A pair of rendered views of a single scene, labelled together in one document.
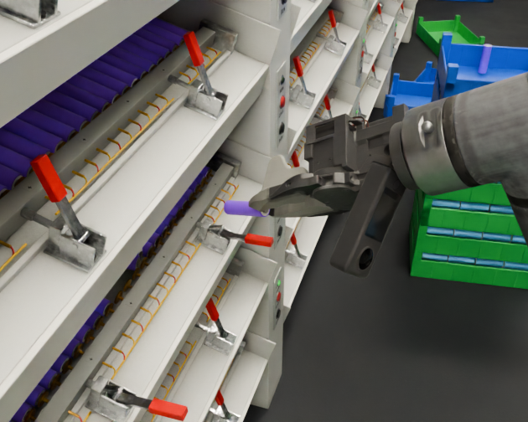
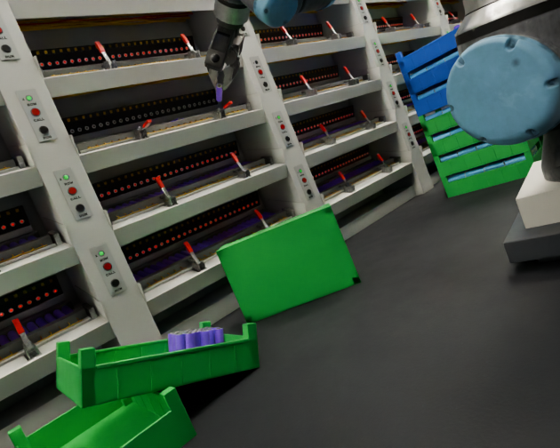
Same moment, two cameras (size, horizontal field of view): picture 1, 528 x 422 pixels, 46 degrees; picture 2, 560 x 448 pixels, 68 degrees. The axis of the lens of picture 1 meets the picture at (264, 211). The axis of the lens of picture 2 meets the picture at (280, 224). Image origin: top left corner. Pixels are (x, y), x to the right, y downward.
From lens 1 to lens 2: 1.11 m
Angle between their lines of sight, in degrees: 43
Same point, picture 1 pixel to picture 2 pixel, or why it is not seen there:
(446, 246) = (457, 165)
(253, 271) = (278, 160)
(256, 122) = (247, 81)
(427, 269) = (455, 188)
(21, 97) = (74, 11)
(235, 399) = not seen: hidden behind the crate
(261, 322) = (294, 192)
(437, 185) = (223, 14)
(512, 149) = not seen: outside the picture
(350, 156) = not seen: hidden behind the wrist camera
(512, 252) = (501, 149)
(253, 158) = (252, 98)
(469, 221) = (460, 140)
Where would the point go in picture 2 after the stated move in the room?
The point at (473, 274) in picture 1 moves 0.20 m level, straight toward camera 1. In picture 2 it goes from (486, 179) to (455, 198)
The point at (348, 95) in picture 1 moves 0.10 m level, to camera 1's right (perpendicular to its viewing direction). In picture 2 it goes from (391, 116) to (413, 107)
